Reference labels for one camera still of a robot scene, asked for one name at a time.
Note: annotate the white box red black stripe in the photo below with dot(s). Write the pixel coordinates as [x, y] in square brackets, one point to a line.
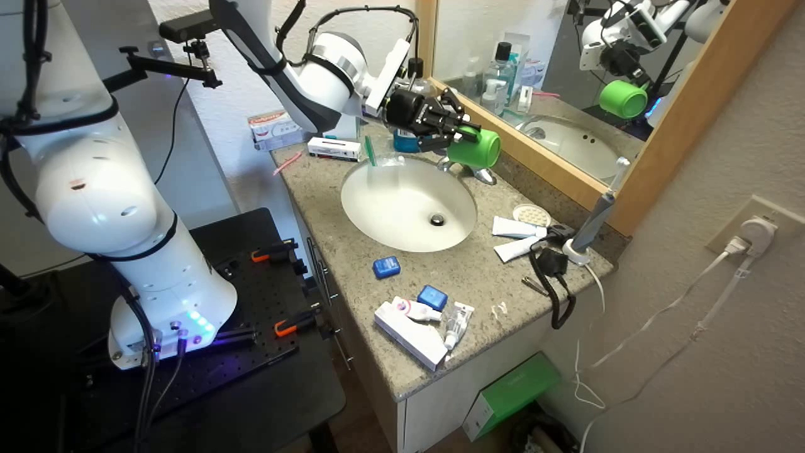
[333, 149]

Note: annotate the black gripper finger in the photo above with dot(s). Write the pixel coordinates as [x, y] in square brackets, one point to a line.
[457, 133]
[453, 104]

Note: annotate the thin pink stick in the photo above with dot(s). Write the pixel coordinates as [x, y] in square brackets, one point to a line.
[291, 162]

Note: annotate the blue dental floss box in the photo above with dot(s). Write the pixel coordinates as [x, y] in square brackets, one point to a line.
[386, 266]

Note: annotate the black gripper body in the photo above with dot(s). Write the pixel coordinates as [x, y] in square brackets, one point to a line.
[413, 106]

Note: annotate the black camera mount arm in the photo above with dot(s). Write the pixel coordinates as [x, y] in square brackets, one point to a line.
[168, 65]

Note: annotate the blue square container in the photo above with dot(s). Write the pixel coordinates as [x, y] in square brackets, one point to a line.
[431, 294]

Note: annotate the crumpled silver tube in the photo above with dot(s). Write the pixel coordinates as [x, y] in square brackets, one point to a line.
[457, 322]

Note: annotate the black shaver head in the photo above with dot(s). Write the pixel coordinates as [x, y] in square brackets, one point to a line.
[560, 234]

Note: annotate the black robot table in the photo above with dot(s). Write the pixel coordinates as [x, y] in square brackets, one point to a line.
[253, 378]

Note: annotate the white box teal print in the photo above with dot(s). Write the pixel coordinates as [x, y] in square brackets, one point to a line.
[345, 127]

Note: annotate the green mug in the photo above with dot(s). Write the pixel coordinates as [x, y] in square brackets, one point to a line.
[479, 149]

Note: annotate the white oval sink basin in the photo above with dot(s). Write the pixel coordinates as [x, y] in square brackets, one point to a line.
[393, 205]

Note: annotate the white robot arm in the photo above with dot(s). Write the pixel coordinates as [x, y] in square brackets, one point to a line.
[84, 192]

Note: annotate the dark grey power adapter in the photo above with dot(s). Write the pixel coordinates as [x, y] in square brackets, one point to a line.
[550, 262]

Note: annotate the wood framed mirror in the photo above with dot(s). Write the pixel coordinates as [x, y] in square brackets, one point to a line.
[544, 75]

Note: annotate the metal sink drain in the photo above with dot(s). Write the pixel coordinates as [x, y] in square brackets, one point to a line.
[436, 218]

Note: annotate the long white toothpaste box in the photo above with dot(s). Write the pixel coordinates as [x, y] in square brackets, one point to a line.
[407, 335]

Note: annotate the green cardboard box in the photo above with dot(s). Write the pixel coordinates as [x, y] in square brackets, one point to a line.
[511, 393]

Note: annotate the green toothbrush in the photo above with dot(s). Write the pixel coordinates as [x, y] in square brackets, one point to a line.
[369, 149]

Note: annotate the small white tube red logo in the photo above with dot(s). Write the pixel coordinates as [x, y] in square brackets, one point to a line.
[416, 308]

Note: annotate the beige wall outlet plate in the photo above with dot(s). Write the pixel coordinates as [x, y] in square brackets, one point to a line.
[792, 221]

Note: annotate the white cream tube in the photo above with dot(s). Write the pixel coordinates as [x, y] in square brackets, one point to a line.
[518, 249]

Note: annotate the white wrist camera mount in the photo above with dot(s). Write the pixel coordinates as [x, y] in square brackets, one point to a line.
[391, 75]

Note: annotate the white vanity cabinet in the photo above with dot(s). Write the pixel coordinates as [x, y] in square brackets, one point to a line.
[436, 402]

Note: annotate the round white bumpy soap dish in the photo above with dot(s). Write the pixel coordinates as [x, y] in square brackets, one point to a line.
[534, 215]

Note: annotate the chrome faucet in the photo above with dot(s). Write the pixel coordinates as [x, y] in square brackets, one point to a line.
[482, 173]

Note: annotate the black external camera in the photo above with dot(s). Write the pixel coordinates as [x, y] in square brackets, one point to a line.
[189, 26]

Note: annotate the white plug adapter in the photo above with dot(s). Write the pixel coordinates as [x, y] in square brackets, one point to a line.
[759, 232]

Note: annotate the light blue tube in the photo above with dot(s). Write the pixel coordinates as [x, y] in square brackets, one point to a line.
[515, 227]

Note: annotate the orange black clamp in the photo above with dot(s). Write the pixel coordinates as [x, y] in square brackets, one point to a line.
[272, 251]
[294, 322]

